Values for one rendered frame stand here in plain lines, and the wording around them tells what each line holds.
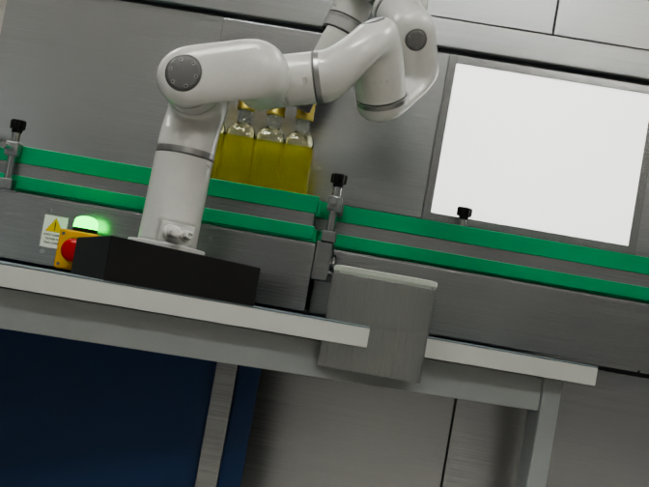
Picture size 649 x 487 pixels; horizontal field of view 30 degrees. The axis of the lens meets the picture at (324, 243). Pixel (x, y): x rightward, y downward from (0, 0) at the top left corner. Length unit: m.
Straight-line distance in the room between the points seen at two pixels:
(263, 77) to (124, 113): 0.75
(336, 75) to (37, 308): 0.58
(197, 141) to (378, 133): 0.63
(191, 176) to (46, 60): 0.78
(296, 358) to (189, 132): 0.40
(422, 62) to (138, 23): 0.75
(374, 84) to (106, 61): 0.79
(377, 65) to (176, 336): 0.54
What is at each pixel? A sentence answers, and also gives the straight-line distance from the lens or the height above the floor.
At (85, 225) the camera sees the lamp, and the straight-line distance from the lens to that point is 2.19.
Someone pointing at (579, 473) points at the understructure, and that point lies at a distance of 2.51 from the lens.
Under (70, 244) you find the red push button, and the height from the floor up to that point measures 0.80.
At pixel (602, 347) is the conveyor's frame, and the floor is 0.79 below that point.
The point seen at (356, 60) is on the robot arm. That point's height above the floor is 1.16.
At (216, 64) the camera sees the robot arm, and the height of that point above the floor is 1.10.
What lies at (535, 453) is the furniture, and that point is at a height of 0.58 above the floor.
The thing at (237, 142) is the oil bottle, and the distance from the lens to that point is 2.34.
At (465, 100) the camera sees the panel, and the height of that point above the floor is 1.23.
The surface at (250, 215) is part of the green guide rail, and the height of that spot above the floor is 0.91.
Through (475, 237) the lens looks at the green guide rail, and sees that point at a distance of 2.29.
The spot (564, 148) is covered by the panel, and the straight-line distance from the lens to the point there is 2.49.
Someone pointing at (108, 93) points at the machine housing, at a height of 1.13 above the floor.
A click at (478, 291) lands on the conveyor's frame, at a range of 2.27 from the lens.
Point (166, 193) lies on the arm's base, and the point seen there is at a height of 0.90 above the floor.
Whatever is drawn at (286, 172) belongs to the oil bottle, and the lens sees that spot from 2.32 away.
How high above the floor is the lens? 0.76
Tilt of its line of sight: 3 degrees up
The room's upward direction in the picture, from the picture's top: 10 degrees clockwise
